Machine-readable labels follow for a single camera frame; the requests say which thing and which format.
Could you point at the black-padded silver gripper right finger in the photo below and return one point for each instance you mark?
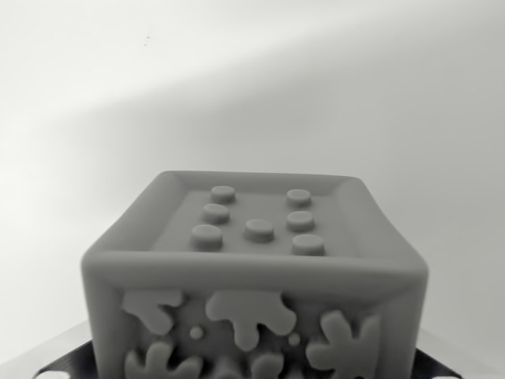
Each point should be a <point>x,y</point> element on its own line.
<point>432,363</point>

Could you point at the black-padded silver gripper left finger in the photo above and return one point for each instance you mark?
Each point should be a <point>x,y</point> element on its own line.
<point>67,359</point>

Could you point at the grey embossed rubber cube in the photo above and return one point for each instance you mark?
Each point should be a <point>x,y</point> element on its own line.
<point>256,268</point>

